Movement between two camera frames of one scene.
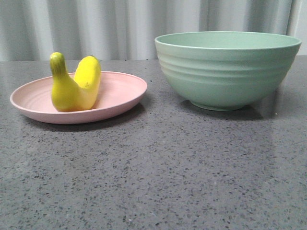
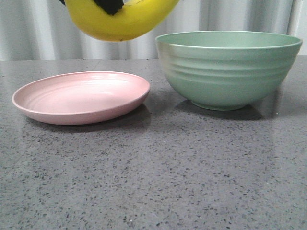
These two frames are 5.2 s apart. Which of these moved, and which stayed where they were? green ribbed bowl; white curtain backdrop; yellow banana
Moved: yellow banana
Stayed: white curtain backdrop; green ribbed bowl
